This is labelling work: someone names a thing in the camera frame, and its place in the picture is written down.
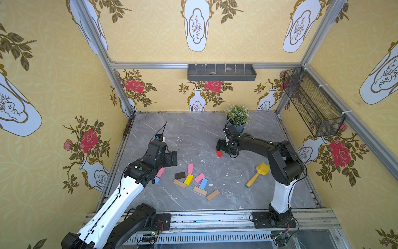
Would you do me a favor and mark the pink block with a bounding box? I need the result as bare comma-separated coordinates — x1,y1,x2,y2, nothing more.
194,173,205,184
187,164,194,175
156,168,165,178

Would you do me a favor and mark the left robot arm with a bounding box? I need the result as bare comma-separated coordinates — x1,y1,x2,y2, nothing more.
61,140,178,249

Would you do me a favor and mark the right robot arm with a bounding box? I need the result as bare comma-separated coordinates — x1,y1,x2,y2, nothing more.
216,125,306,222

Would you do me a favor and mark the dark brown block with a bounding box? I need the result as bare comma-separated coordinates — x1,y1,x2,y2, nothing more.
174,172,186,179

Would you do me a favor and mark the wooden block left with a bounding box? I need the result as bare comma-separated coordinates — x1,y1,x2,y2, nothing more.
173,179,187,189

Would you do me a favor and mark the wooden block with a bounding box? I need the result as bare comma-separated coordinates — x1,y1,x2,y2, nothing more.
173,179,187,189
206,189,220,201
193,186,207,197

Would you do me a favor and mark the yellow block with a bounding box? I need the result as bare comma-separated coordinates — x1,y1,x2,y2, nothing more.
184,174,194,186

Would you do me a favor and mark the potted green plant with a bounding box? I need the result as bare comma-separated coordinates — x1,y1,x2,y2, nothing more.
225,104,249,133

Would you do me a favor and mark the blue block centre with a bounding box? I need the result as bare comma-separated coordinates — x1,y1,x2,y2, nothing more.
199,178,208,190

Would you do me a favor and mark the wooden block middle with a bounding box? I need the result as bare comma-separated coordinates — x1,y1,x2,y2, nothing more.
193,186,207,197

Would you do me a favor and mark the wooden block right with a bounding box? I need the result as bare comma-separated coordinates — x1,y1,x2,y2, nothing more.
206,189,220,201

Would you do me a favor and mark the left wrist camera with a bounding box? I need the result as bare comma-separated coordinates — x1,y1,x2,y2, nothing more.
154,134,165,143

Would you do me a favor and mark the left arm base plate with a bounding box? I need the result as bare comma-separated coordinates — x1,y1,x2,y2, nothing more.
149,213,171,231

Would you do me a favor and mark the grey wall shelf tray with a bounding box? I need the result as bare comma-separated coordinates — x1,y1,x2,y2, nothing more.
187,63,257,82

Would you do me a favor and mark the circuit board with wires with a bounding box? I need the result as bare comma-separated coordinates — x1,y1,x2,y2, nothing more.
137,232,160,247

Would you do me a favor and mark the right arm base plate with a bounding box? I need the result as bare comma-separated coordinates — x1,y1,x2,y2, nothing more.
251,210,297,230

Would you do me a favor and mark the black wire mesh basket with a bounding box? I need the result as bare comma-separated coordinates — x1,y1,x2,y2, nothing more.
282,67,346,137

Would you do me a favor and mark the aluminium rail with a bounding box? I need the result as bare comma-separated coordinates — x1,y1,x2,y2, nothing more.
83,207,352,249

